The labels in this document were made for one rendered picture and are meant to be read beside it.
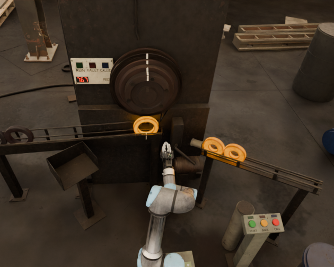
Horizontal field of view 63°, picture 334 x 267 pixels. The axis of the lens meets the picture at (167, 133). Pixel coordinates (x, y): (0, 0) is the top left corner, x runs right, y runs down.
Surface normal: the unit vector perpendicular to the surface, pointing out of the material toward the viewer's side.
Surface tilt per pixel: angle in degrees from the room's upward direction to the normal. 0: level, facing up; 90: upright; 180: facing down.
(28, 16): 90
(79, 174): 5
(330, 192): 0
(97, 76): 90
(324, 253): 0
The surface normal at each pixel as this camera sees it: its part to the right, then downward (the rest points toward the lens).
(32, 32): 0.09, 0.68
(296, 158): 0.06, -0.73
